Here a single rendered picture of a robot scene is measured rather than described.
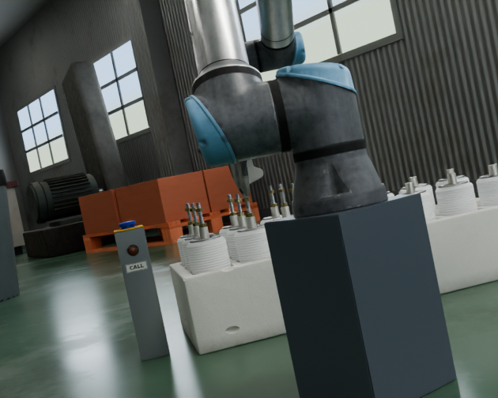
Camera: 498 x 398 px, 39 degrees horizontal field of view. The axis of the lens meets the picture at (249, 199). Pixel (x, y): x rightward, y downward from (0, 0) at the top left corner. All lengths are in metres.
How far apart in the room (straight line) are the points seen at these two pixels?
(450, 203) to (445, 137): 2.77
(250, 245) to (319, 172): 0.63
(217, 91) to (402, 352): 0.48
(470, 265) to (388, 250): 0.77
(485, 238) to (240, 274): 0.62
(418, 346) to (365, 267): 0.16
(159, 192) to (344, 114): 4.21
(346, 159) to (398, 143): 3.78
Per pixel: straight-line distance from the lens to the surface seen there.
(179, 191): 5.34
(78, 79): 7.75
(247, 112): 1.07
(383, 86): 4.89
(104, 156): 7.48
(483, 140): 4.44
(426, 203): 1.81
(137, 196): 5.50
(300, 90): 1.08
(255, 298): 1.65
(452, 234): 1.80
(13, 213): 9.09
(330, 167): 1.07
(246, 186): 1.68
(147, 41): 7.00
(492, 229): 1.85
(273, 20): 1.51
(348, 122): 1.09
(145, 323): 1.71
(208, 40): 1.16
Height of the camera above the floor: 0.38
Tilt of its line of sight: 2 degrees down
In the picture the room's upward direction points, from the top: 12 degrees counter-clockwise
